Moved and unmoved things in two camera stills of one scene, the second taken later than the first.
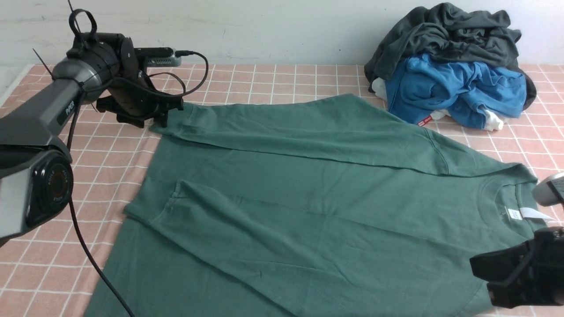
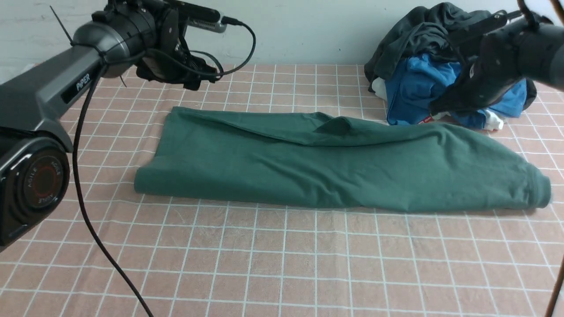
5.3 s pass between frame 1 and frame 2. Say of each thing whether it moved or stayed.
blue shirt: stayed
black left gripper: moved
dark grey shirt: stayed
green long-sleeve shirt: moved
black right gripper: moved
